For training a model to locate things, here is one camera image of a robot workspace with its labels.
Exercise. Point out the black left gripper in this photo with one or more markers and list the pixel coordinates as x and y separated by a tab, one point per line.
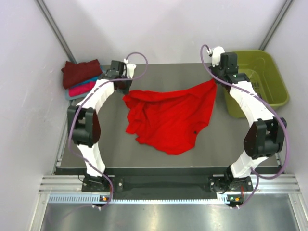
125	91

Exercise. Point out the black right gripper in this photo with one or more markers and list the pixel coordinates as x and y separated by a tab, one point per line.
213	69

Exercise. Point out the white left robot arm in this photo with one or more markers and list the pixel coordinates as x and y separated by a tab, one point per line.
83	124

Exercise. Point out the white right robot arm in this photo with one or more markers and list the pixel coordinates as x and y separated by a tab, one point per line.
265	136

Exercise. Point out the teal folded t shirt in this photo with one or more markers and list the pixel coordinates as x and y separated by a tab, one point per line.
87	81

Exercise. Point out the pink folded t shirt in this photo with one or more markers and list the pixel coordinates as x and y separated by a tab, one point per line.
73	91

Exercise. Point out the green plastic laundry basket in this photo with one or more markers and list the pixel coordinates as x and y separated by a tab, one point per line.
264	75

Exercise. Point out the dark red folded t shirt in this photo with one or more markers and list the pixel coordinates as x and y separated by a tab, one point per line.
76	73

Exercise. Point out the light blue folded t shirt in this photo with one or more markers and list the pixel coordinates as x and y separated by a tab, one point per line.
70	98

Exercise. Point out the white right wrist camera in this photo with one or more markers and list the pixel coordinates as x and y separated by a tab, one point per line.
215	55

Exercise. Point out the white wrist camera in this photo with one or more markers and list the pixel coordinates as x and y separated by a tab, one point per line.
130	68
215	55

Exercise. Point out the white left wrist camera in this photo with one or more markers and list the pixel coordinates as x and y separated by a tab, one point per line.
130	68

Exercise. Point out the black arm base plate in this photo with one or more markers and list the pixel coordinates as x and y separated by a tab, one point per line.
155	193

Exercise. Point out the aluminium frame rail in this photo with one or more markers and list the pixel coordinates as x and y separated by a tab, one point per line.
285	183

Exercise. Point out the grey slotted cable duct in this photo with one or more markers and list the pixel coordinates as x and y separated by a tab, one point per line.
100	199

